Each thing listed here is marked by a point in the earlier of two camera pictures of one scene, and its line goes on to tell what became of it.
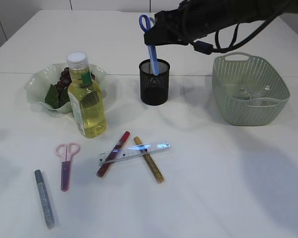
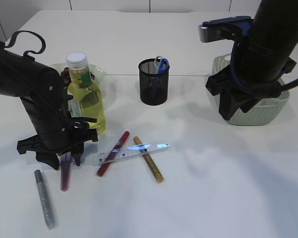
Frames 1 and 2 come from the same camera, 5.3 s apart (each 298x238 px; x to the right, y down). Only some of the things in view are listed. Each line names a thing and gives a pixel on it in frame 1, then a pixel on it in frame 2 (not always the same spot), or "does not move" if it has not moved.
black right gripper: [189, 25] -> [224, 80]
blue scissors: [146, 22] -> [162, 65]
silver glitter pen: [44, 199] does not move
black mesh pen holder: [154, 89] does not move
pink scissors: [66, 151] does not move
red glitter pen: [113, 154] does not move
